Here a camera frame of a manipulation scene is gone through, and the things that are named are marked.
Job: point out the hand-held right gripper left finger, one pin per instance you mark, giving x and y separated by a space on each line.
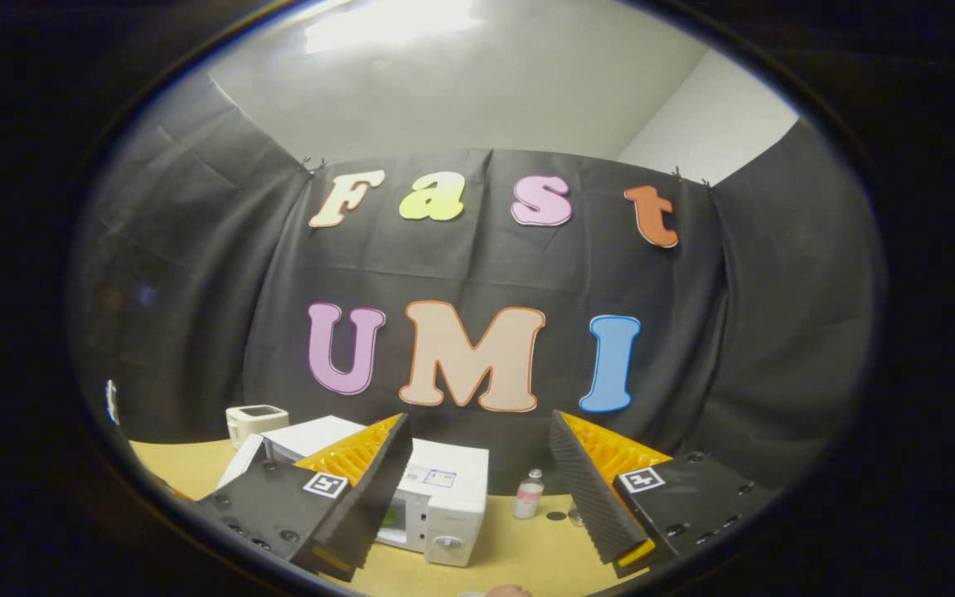
382 485

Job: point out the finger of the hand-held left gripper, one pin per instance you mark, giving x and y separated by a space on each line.
113 402

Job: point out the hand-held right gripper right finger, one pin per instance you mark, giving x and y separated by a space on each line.
581 489

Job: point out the white microwave oven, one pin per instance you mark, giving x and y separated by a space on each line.
453 481

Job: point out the small clear glass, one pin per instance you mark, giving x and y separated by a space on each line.
576 516

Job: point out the small pink label bottle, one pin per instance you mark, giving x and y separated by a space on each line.
527 497

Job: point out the small white electronic device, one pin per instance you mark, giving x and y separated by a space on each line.
255 423

